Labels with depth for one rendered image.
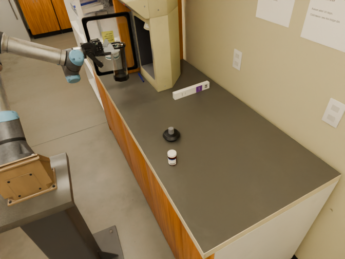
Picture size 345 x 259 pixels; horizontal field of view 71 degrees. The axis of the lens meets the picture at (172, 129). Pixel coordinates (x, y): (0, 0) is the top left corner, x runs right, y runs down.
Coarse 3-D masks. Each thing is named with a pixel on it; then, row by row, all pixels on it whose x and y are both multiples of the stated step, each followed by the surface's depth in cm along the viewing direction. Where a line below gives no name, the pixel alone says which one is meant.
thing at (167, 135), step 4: (168, 128) 124; (172, 128) 124; (164, 132) 127; (168, 132) 125; (172, 132) 124; (176, 132) 126; (164, 136) 125; (168, 136) 124; (172, 136) 124; (176, 136) 124; (168, 140) 125; (172, 140) 124
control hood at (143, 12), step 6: (120, 0) 134; (126, 0) 128; (132, 0) 127; (138, 0) 126; (144, 0) 128; (132, 6) 127; (138, 6) 128; (144, 6) 129; (138, 12) 130; (144, 12) 131
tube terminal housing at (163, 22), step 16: (160, 0) 131; (176, 0) 147; (160, 16) 136; (176, 16) 152; (160, 32) 142; (176, 32) 157; (160, 48) 147; (176, 48) 162; (160, 64) 153; (176, 64) 168; (160, 80) 160; (176, 80) 174
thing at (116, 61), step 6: (114, 42) 151; (120, 42) 151; (114, 54) 147; (120, 54) 148; (114, 60) 149; (120, 60) 150; (114, 66) 152; (120, 66) 152; (126, 66) 156; (114, 72) 155; (120, 72) 154; (126, 72) 157
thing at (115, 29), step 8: (88, 16) 152; (120, 16) 157; (88, 24) 154; (96, 24) 155; (104, 24) 157; (112, 24) 158; (120, 24) 160; (96, 32) 158; (104, 32) 160; (112, 32) 161; (120, 32) 163; (128, 32) 164; (112, 40) 164; (120, 40) 166; (128, 40) 167; (128, 48) 171; (104, 56) 169; (128, 56) 174; (104, 64) 173; (128, 64) 178
